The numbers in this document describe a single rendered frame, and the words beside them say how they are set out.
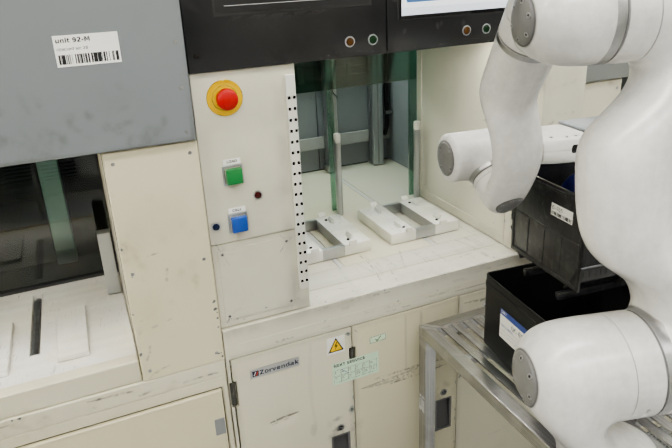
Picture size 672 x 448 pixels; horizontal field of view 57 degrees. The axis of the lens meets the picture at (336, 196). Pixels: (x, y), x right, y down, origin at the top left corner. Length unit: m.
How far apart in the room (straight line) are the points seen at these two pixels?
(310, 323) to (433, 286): 0.32
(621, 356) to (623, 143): 0.23
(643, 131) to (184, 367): 0.99
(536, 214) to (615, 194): 0.57
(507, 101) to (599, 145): 0.28
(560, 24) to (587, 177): 0.17
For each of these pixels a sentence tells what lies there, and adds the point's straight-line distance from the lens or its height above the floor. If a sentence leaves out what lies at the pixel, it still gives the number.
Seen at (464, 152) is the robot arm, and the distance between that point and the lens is 1.04.
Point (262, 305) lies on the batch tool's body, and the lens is 1.33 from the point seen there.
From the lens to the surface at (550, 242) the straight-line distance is 1.23.
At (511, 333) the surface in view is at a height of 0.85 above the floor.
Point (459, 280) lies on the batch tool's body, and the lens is 1.54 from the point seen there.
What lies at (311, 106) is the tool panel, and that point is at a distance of 2.20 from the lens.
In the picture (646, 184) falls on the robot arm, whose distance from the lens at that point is 0.69.
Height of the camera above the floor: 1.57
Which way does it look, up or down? 20 degrees down
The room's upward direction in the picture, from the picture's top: 3 degrees counter-clockwise
